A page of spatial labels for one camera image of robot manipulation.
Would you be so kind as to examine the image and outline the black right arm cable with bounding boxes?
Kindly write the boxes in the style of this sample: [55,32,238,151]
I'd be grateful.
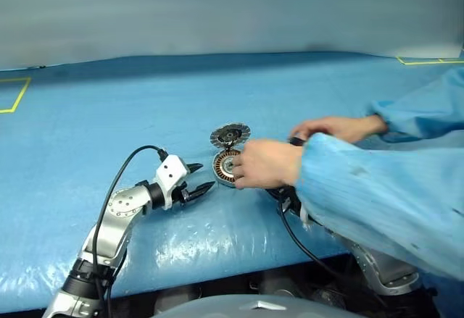
[277,201,385,308]

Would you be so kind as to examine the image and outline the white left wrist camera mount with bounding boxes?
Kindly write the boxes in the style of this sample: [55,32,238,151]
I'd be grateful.
[154,154,189,211]

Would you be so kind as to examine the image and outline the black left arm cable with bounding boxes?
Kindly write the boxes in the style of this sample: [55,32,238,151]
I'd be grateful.
[92,145,170,318]

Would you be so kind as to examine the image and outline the person's right hand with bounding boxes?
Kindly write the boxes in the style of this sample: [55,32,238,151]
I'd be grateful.
[289,114,389,145]

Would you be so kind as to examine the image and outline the person's left hand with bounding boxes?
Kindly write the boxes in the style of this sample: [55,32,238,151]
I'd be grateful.
[231,138,305,191]

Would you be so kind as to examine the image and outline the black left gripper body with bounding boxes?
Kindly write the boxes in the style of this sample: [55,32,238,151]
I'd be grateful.
[173,183,193,207]

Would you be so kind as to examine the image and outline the blue plastic table cover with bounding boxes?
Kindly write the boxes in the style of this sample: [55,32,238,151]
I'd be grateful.
[0,51,464,315]

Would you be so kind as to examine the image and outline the motor housing with copper windings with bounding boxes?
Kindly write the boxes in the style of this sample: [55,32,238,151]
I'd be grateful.
[212,148,247,190]

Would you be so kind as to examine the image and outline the round hinged motor lid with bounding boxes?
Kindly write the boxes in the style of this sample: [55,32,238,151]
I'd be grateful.
[210,122,252,151]

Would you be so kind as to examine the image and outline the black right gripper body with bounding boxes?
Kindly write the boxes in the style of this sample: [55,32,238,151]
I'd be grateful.
[278,186,304,218]

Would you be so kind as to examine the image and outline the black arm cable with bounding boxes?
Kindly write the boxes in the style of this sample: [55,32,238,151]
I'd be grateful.
[277,201,385,308]
[92,145,170,318]

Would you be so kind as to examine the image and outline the grey robot torso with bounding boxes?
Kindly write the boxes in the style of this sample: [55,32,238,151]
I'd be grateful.
[154,294,307,318]

